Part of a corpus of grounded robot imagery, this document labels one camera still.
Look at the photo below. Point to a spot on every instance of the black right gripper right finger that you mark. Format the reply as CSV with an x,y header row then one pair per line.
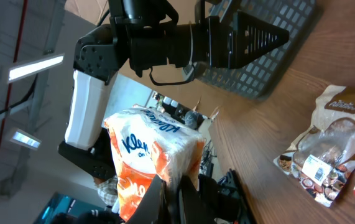
x,y
191,208

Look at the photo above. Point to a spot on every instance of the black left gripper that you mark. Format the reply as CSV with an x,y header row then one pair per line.
x,y
209,41

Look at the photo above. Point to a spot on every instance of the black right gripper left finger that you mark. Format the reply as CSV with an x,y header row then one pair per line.
x,y
153,207

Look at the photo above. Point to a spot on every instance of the orange small box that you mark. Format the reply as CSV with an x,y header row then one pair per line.
x,y
146,143

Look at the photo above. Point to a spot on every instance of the brown snack pouch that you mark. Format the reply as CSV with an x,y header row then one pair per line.
x,y
323,157

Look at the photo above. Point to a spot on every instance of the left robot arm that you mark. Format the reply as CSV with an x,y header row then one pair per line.
x,y
99,55

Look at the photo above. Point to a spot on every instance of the person in checked shirt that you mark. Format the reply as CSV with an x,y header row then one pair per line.
x,y
107,190

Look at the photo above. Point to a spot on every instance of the grey plastic mesh basket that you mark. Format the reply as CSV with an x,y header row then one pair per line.
x,y
258,78

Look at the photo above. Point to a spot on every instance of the ceiling light fixture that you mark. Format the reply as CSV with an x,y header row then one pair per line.
x,y
22,138
31,67

